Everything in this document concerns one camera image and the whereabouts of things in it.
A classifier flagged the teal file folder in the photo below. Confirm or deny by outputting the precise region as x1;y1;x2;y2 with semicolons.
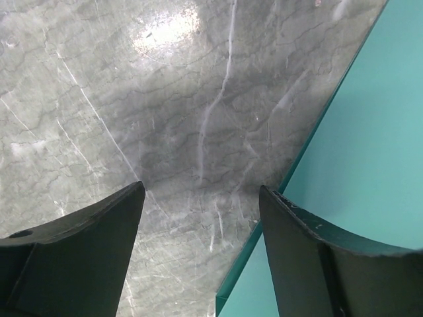
215;1;422;316

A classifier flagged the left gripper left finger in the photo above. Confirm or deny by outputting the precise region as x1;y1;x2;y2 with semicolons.
1;182;145;316

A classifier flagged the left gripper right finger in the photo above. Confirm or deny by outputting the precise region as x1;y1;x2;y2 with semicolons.
259;186;422;317

